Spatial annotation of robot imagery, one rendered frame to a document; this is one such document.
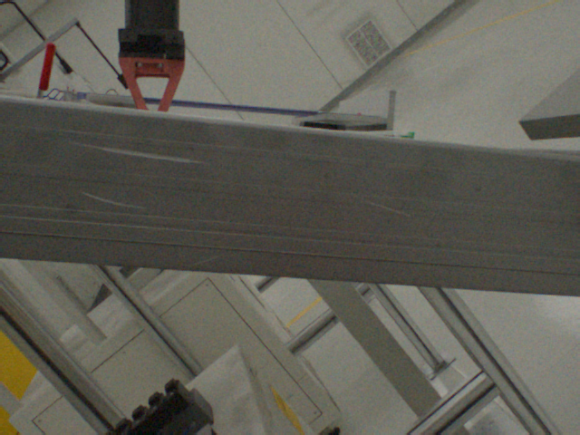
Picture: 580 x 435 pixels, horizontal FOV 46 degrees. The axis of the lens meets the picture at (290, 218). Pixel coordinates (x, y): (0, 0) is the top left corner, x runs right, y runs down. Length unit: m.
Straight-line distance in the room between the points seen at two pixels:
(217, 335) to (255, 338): 0.10
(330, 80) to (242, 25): 1.24
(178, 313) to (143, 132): 1.52
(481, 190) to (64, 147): 0.17
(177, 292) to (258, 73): 6.82
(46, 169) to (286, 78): 8.25
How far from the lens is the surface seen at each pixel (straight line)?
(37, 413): 1.89
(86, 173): 0.28
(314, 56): 8.59
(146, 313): 1.74
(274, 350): 1.82
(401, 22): 8.93
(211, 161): 0.27
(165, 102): 0.75
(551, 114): 1.07
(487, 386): 1.15
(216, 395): 0.91
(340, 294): 1.29
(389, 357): 1.35
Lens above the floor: 0.90
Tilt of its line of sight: 11 degrees down
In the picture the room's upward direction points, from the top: 38 degrees counter-clockwise
